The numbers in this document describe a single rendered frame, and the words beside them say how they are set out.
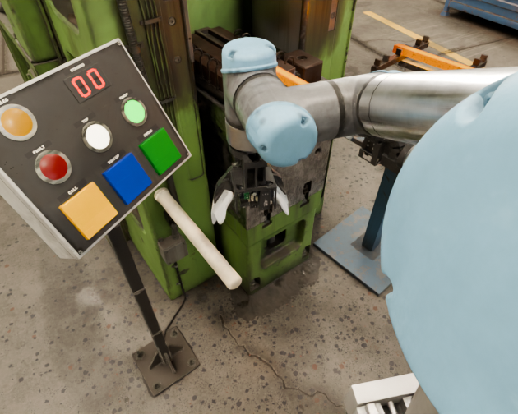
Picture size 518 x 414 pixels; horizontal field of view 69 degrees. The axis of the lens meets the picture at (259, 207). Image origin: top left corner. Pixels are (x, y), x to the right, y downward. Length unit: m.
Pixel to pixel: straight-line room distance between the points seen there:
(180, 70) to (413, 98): 0.84
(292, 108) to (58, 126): 0.44
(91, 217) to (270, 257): 1.07
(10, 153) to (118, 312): 1.21
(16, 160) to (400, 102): 0.57
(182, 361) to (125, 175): 1.01
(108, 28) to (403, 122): 0.78
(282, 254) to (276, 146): 1.28
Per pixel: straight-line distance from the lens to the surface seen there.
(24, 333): 1.93
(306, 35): 1.39
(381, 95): 0.44
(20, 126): 0.72
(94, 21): 1.02
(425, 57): 1.41
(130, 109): 0.81
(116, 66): 0.83
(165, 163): 0.83
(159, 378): 1.62
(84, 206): 0.73
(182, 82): 1.16
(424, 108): 0.38
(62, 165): 0.72
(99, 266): 1.99
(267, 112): 0.44
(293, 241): 1.73
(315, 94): 0.47
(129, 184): 0.77
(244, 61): 0.51
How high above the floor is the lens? 1.49
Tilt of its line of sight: 45 degrees down
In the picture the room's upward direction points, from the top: straight up
